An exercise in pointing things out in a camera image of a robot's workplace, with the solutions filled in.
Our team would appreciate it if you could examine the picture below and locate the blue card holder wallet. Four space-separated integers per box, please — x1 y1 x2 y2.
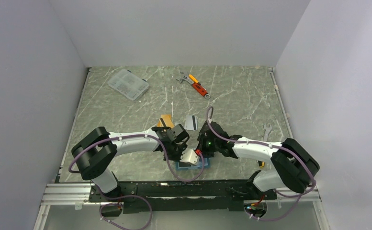
175 158 210 171

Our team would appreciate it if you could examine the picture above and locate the silver grey card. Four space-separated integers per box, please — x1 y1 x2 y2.
184 115 198 131

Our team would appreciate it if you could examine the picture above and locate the orange credit cards stack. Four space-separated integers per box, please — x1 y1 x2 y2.
157 114 175 128

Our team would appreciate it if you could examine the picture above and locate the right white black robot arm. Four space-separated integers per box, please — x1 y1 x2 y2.
197 122 320 199

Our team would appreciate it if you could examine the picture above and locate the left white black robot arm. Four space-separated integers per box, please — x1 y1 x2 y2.
68 125 190 201

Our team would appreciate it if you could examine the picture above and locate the red adjustable wrench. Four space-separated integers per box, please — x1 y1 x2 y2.
176 71 211 99

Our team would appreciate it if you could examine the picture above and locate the yellow black small tool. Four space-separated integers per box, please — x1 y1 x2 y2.
258 161 265 168

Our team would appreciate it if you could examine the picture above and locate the silver open-end wrench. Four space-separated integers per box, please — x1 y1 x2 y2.
262 124 272 142

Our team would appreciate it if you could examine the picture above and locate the clear plastic organizer box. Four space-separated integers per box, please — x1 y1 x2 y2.
107 69 149 101

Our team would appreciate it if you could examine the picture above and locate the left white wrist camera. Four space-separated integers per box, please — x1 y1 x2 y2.
180 148 201 165

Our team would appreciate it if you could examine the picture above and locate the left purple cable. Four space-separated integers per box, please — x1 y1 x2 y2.
68 134 205 230

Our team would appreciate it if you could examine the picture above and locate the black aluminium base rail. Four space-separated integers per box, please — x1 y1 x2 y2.
41 179 321 214

